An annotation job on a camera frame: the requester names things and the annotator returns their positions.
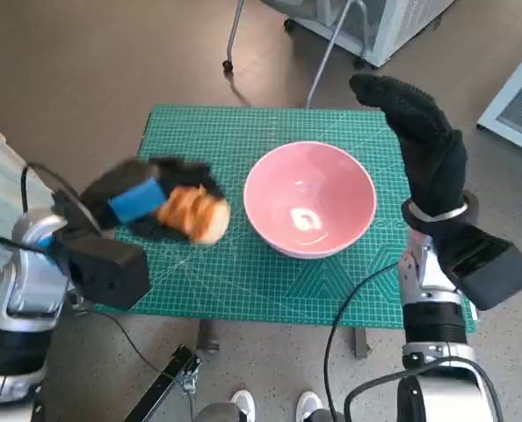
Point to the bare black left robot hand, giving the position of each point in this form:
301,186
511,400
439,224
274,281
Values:
125,193

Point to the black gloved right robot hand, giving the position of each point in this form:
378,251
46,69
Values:
437,158

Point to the long braided toy bread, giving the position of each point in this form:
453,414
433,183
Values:
195,215

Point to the pink bowl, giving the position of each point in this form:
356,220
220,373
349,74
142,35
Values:
309,184

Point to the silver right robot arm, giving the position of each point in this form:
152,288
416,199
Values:
432,325

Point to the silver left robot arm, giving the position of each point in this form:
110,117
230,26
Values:
28,281

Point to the white vented appliance on casters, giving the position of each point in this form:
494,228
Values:
397,26

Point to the green cutting mat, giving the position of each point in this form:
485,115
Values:
252,285

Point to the black metal clamp bar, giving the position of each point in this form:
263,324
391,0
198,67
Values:
168,378

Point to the grey leg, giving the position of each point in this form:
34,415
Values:
218,415

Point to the white shoe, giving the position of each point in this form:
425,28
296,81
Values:
309,404
244,404

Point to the dark leg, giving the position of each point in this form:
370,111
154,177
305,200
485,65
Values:
328,416

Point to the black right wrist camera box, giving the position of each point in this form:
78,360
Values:
489,272

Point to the metal chair frame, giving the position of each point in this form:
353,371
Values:
228,66

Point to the grey table leg bracket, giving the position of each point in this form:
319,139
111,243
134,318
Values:
208,337
361,344

